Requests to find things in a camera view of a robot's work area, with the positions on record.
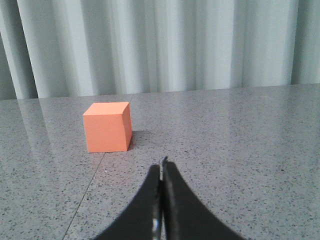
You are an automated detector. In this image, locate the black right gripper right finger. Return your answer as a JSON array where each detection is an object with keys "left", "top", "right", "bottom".
[{"left": 162, "top": 157, "right": 243, "bottom": 240}]

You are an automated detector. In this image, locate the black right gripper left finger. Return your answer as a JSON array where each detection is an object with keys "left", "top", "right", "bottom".
[{"left": 96, "top": 164, "right": 162, "bottom": 240}]

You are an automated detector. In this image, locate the orange foam cube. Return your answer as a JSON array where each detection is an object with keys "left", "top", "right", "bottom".
[{"left": 83, "top": 101, "right": 132, "bottom": 153}]

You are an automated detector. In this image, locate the white pleated curtain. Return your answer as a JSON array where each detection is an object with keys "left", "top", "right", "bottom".
[{"left": 0, "top": 0, "right": 320, "bottom": 100}]

